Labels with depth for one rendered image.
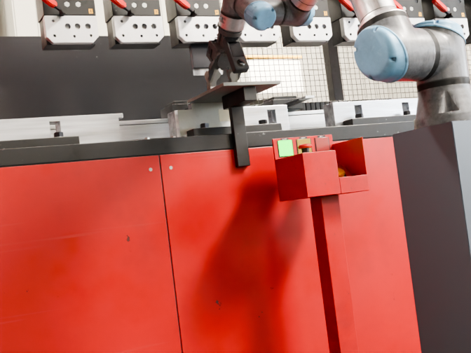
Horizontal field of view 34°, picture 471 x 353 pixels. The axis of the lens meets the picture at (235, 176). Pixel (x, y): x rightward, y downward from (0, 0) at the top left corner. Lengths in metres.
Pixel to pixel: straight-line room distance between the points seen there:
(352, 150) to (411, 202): 0.49
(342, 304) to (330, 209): 0.26
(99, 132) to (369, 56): 0.89
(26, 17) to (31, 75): 2.32
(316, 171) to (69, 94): 1.06
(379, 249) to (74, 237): 0.97
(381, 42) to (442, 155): 0.27
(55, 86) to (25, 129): 0.62
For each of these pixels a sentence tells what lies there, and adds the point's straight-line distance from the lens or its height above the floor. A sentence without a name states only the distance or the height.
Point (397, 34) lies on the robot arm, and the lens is 1.65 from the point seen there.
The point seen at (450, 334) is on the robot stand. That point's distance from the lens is 1.74.
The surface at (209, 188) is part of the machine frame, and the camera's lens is 2.19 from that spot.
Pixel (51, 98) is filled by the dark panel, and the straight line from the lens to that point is 2.76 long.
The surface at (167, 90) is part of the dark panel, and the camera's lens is 2.90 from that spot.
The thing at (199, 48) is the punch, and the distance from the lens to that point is 2.41.
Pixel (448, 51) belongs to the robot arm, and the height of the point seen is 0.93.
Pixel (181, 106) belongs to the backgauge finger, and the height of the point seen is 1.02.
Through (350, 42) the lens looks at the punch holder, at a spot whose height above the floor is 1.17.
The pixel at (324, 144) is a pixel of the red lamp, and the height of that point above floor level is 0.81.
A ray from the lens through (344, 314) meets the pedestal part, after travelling 2.17.
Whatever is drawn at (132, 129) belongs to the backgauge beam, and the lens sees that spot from 2.52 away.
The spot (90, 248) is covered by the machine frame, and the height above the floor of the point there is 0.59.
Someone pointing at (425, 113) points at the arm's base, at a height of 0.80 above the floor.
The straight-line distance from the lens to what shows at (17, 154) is 2.04.
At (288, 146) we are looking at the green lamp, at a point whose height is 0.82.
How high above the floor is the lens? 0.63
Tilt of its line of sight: 3 degrees up
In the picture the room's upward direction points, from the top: 7 degrees counter-clockwise
